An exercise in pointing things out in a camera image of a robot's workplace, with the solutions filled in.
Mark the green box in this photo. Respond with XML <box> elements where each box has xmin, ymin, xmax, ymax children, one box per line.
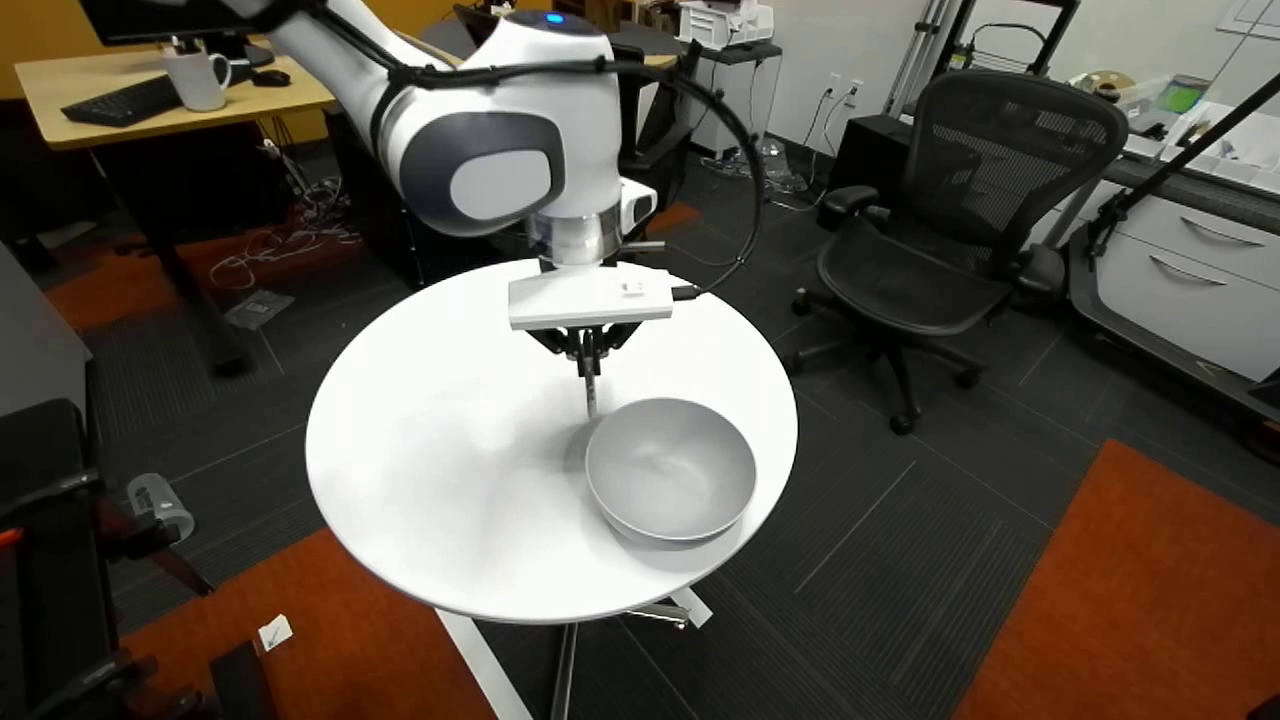
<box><xmin>1157</xmin><ymin>70</ymin><xmax>1212</xmax><ymax>121</ymax></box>

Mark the small white paper scrap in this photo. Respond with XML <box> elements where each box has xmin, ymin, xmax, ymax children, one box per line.
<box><xmin>255</xmin><ymin>611</ymin><xmax>301</xmax><ymax>657</ymax></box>

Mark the black tripod stand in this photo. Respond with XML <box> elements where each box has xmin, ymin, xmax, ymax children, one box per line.
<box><xmin>886</xmin><ymin>0</ymin><xmax>1087</xmax><ymax>86</ymax></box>

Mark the black mesh office chair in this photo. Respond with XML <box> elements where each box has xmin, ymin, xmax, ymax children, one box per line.
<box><xmin>786</xmin><ymin>67</ymin><xmax>1137</xmax><ymax>439</ymax></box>

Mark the white mug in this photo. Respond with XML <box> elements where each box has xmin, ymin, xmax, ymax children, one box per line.
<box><xmin>165</xmin><ymin>43</ymin><xmax>242</xmax><ymax>116</ymax></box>

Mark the black keyboard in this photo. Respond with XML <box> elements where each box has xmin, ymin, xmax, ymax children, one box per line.
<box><xmin>55</xmin><ymin>70</ymin><xmax>194</xmax><ymax>132</ymax></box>

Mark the white table base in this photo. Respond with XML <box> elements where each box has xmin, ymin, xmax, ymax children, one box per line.
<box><xmin>432</xmin><ymin>585</ymin><xmax>722</xmax><ymax>720</ymax></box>

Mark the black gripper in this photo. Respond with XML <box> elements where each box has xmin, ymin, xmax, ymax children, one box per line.
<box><xmin>529</xmin><ymin>320</ymin><xmax>644</xmax><ymax>390</ymax></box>

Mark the black support post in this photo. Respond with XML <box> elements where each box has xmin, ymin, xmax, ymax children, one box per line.
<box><xmin>207</xmin><ymin>641</ymin><xmax>279</xmax><ymax>720</ymax></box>

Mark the black clamp orange handle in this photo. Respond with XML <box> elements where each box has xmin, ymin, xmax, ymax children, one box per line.
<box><xmin>0</xmin><ymin>462</ymin><xmax>217</xmax><ymax>602</ymax></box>

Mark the black computer monitor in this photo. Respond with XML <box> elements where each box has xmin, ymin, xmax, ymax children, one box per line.
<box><xmin>75</xmin><ymin>0</ymin><xmax>291</xmax><ymax>70</ymax></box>

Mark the grey round bowl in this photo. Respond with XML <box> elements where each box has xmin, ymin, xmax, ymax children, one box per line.
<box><xmin>579</xmin><ymin>397</ymin><xmax>760</xmax><ymax>546</ymax></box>

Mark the black box by wall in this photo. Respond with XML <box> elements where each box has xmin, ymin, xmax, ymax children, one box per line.
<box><xmin>838</xmin><ymin>112</ymin><xmax>938</xmax><ymax>203</ymax></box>

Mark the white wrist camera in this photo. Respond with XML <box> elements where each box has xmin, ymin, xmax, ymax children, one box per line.
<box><xmin>506</xmin><ymin>259</ymin><xmax>706</xmax><ymax>337</ymax></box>

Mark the light wooden desk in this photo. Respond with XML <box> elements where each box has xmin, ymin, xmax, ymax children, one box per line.
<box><xmin>13</xmin><ymin>43</ymin><xmax>341</xmax><ymax>378</ymax></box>

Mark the white drawer cabinet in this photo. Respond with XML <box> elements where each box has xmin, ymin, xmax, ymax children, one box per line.
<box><xmin>1085</xmin><ymin>132</ymin><xmax>1280</xmax><ymax>390</ymax></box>

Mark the clear plastic cup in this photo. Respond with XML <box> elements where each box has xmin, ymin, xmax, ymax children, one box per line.
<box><xmin>124</xmin><ymin>468</ymin><xmax>200</xmax><ymax>546</ymax></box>

